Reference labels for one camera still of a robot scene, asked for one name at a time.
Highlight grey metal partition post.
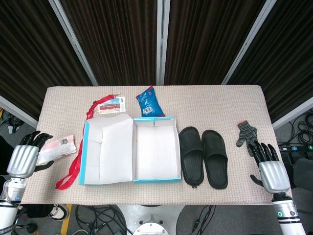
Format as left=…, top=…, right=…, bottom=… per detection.
left=156, top=0, right=171, bottom=86
left=48, top=0, right=98, bottom=86
left=221, top=0, right=278, bottom=85

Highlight grey striped work glove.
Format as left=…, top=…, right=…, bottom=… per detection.
left=236, top=120, right=260, bottom=155

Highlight black cable with inline switch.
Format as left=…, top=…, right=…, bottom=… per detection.
left=190, top=205, right=217, bottom=235

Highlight black floor cable bundle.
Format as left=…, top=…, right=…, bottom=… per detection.
left=74, top=205, right=128, bottom=235

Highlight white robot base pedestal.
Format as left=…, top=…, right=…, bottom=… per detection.
left=114, top=204, right=184, bottom=235

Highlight pink white plastic packet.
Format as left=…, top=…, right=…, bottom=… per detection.
left=37, top=134, right=77, bottom=165

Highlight beige woven tablecloth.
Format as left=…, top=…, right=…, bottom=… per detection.
left=18, top=85, right=293, bottom=206

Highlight teal white cardboard shoe box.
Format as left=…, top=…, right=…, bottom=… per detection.
left=78, top=113, right=182, bottom=186

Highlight grey metal partition rail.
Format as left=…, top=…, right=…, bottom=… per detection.
left=272, top=96, right=313, bottom=130
left=0, top=94, right=39, bottom=128

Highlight photo badge card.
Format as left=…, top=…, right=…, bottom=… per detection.
left=97, top=96, right=126, bottom=115

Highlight black white sneaker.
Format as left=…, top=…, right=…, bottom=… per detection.
left=47, top=204, right=68, bottom=220

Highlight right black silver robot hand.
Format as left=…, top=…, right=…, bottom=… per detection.
left=247, top=140, right=291, bottom=194

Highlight dark brown partition panel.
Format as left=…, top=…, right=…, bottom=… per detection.
left=60, top=0, right=158, bottom=86
left=164, top=0, right=267, bottom=86
left=0, top=0, right=92, bottom=120
left=227, top=0, right=313, bottom=123

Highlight black rubber slipper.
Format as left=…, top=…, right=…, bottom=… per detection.
left=201, top=129, right=229, bottom=190
left=179, top=126, right=205, bottom=189

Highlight red lanyard strap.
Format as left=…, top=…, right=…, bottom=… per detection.
left=55, top=92, right=122, bottom=190

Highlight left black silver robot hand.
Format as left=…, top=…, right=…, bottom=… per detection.
left=6, top=130, right=54, bottom=179

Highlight blue snack bag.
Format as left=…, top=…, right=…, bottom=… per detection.
left=135, top=85, right=165, bottom=118

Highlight tangled black floor cables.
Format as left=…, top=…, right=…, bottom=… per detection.
left=278, top=111, right=313, bottom=147
left=0, top=107, right=22, bottom=134

